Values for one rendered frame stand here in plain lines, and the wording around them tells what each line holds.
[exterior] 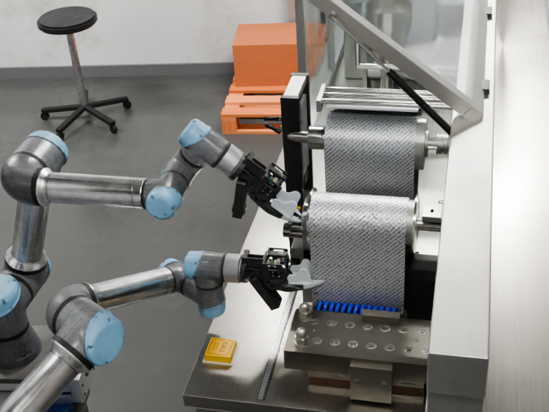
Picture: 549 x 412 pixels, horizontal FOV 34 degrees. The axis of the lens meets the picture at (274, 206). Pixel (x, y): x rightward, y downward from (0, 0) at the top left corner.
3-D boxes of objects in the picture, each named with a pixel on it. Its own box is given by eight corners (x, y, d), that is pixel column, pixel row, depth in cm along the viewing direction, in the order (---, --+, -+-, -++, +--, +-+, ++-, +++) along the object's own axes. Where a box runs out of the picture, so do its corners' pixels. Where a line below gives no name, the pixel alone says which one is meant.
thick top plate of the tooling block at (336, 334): (296, 325, 231) (295, 307, 228) (453, 340, 223) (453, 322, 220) (284, 368, 218) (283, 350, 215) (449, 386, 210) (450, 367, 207)
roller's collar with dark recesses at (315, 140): (312, 141, 244) (310, 121, 241) (333, 142, 243) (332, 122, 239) (307, 153, 239) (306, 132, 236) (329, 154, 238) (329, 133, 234)
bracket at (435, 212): (423, 210, 218) (423, 203, 217) (447, 212, 217) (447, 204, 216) (421, 221, 214) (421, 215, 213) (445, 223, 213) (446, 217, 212)
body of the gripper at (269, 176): (283, 190, 214) (244, 161, 211) (263, 212, 218) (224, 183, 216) (290, 174, 220) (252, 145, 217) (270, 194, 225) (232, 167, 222)
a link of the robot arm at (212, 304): (205, 293, 247) (201, 261, 241) (233, 310, 240) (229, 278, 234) (184, 307, 243) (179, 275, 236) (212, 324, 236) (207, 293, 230)
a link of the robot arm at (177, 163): (149, 188, 217) (172, 159, 211) (163, 164, 226) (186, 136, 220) (175, 207, 219) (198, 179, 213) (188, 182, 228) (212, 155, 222)
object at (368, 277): (313, 302, 231) (310, 244, 221) (403, 310, 226) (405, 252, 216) (312, 302, 231) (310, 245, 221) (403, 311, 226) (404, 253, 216)
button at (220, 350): (212, 343, 238) (211, 336, 237) (237, 346, 237) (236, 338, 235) (204, 361, 232) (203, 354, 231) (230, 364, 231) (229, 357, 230)
